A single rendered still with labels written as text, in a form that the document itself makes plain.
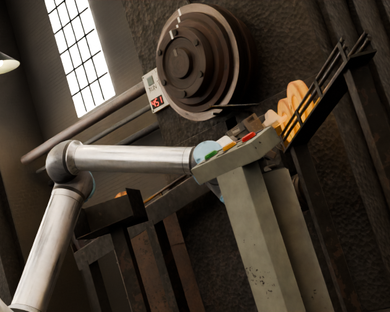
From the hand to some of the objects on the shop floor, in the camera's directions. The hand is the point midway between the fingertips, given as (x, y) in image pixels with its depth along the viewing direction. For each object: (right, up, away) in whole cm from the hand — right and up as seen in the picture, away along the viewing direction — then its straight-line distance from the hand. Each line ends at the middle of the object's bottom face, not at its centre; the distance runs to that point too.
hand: (285, 119), depth 261 cm
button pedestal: (-3, -67, -62) cm, 92 cm away
